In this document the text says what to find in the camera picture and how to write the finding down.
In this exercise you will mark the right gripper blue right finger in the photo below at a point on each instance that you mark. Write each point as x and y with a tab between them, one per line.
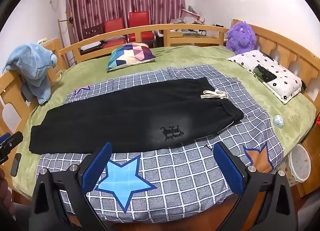
276	212

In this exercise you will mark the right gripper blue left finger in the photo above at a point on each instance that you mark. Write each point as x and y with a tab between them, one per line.
48	211

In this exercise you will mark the black sweatpants with white stripe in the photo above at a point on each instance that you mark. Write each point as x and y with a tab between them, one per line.
138	119

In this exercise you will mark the black smartphone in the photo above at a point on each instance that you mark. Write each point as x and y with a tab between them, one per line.
15	164

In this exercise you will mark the white dotted bin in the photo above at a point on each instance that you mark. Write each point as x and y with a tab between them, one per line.
296	165

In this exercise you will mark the small light blue toy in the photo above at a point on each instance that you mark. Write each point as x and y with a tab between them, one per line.
278	121

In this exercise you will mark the green plush bed cover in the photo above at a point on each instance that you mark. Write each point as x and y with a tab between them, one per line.
298	114

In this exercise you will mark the blue plush elephant toy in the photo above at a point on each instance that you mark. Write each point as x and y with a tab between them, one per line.
33	61

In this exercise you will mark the grey checked star blanket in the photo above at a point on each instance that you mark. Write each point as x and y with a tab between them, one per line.
187	179

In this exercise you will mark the white black-flower pillow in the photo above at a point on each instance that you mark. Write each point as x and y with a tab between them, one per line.
279	80

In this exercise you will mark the dark wooden chair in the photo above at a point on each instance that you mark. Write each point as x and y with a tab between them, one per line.
93	31

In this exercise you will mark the colourful geometric cushion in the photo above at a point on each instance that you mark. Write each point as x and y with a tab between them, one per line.
128	55

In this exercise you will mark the purple fluffy plush toy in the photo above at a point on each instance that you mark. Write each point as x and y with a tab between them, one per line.
241	38

